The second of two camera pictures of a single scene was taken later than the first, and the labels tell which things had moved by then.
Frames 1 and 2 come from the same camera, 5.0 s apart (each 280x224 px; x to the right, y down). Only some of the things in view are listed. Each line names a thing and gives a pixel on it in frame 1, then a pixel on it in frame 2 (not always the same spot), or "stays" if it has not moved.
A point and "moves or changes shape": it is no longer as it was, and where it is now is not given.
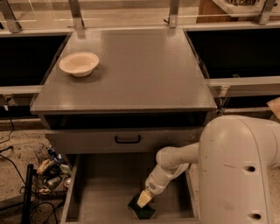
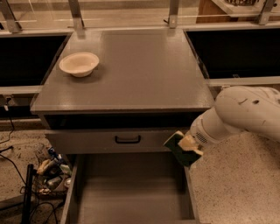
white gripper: [155, 185] → [198, 134]
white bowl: [80, 64] stays
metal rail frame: [10, 26] stays
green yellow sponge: [144, 213] moves or changes shape
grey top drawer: [120, 141] stays
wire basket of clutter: [52, 175] stays
